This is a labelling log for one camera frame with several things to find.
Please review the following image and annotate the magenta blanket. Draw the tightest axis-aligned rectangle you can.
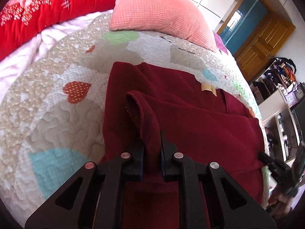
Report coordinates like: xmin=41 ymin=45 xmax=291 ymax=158
xmin=213 ymin=33 xmax=228 ymax=55

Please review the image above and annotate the white shelf unit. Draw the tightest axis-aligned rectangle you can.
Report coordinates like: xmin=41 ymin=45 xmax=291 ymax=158
xmin=259 ymin=90 xmax=304 ymax=163

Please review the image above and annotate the heart patterned quilt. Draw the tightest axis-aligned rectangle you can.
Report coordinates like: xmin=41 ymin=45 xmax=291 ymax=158
xmin=1 ymin=14 xmax=262 ymax=226

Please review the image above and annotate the pink waffle pillow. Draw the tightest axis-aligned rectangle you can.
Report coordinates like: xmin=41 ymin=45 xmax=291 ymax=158
xmin=110 ymin=0 xmax=218 ymax=52

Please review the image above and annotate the clothes rack with clothes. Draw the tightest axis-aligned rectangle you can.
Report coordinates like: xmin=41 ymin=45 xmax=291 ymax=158
xmin=250 ymin=57 xmax=297 ymax=105

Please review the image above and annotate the person right hand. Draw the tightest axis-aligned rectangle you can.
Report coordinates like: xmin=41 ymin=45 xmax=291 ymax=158
xmin=267 ymin=185 xmax=295 ymax=217

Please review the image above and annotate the dark red sweater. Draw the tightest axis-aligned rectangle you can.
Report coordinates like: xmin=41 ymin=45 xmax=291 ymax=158
xmin=102 ymin=62 xmax=265 ymax=228

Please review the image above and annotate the red floral bolster pillow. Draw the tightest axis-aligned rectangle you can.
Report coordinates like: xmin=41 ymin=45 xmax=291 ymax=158
xmin=1 ymin=0 xmax=116 ymax=60

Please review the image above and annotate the wooden door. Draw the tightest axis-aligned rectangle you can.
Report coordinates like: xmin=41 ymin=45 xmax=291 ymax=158
xmin=234 ymin=12 xmax=295 ymax=82

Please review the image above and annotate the white bed sheet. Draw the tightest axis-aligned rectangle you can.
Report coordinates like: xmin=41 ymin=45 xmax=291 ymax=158
xmin=1 ymin=9 xmax=113 ymax=101

